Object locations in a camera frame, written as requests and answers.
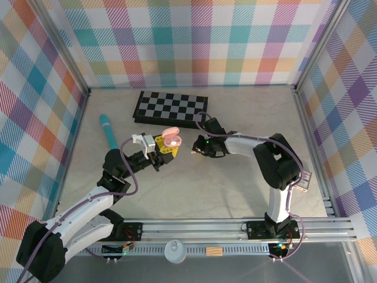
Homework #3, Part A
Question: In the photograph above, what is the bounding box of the perforated metal cable tray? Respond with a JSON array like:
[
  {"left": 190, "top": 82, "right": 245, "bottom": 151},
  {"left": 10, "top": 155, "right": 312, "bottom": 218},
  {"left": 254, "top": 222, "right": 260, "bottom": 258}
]
[{"left": 73, "top": 246, "right": 273, "bottom": 258}]

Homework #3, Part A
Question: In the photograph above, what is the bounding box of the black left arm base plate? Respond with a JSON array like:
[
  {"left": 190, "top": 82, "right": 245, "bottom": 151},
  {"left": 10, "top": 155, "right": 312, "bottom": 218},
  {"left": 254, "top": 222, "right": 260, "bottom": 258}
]
[{"left": 113, "top": 222, "right": 144, "bottom": 242}]

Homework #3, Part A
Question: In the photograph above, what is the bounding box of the aluminium frame floor beam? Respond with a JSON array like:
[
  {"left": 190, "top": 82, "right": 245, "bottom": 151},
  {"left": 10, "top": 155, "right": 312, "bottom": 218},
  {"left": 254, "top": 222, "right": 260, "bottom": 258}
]
[
  {"left": 293, "top": 87, "right": 339, "bottom": 218},
  {"left": 44, "top": 90, "right": 91, "bottom": 222}
]

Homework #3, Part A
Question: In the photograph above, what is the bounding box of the pink earbud charging case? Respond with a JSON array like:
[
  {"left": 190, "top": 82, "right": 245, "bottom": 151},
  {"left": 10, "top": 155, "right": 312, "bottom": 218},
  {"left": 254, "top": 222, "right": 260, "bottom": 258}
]
[{"left": 161, "top": 126, "right": 181, "bottom": 147}]

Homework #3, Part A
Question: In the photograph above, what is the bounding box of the aluminium frame post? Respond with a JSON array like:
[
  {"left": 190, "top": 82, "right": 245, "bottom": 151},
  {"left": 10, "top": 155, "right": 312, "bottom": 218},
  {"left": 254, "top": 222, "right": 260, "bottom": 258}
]
[
  {"left": 35, "top": 0, "right": 91, "bottom": 98},
  {"left": 294, "top": 0, "right": 351, "bottom": 92}
]

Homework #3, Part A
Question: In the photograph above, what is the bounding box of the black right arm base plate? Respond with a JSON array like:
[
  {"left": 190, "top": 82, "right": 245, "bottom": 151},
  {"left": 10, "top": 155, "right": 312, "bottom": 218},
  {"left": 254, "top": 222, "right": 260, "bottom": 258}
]
[{"left": 245, "top": 219, "right": 302, "bottom": 241}]

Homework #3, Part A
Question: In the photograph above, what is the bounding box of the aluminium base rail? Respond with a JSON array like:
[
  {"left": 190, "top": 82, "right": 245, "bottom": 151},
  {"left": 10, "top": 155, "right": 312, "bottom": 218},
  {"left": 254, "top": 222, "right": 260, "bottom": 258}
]
[{"left": 111, "top": 216, "right": 358, "bottom": 245}]

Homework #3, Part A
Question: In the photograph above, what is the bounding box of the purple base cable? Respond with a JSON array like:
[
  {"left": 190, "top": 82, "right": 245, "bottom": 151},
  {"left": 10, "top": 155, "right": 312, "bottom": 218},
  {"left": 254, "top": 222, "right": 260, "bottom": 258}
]
[
  {"left": 272, "top": 226, "right": 309, "bottom": 262},
  {"left": 85, "top": 247, "right": 108, "bottom": 262}
]

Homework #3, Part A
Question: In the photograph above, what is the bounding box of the white round plastic cup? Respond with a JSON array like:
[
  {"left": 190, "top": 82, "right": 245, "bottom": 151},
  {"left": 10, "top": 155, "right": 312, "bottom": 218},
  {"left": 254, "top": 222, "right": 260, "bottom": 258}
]
[{"left": 164, "top": 239, "right": 188, "bottom": 264}]

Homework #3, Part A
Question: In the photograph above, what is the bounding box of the black grey folding chessboard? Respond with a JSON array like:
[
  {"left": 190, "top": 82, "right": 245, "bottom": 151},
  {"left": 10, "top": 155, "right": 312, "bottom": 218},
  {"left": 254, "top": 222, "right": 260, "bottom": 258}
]
[{"left": 131, "top": 90, "right": 209, "bottom": 130}]

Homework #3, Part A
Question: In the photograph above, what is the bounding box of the small electronics board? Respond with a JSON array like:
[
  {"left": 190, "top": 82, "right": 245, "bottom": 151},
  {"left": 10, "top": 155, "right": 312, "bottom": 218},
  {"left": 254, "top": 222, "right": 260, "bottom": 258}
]
[
  {"left": 101, "top": 242, "right": 137, "bottom": 256},
  {"left": 268, "top": 241, "right": 295, "bottom": 258}
]

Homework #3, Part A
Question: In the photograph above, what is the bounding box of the small pink framed card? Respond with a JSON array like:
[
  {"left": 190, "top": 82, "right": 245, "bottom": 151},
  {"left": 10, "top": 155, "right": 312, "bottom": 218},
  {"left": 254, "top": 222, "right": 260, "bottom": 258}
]
[{"left": 295, "top": 170, "right": 313, "bottom": 192}]

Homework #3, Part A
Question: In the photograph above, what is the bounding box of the teal marker pen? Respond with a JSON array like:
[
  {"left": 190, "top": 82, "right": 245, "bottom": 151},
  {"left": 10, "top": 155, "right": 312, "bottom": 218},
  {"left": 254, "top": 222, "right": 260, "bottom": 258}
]
[{"left": 99, "top": 114, "right": 117, "bottom": 150}]

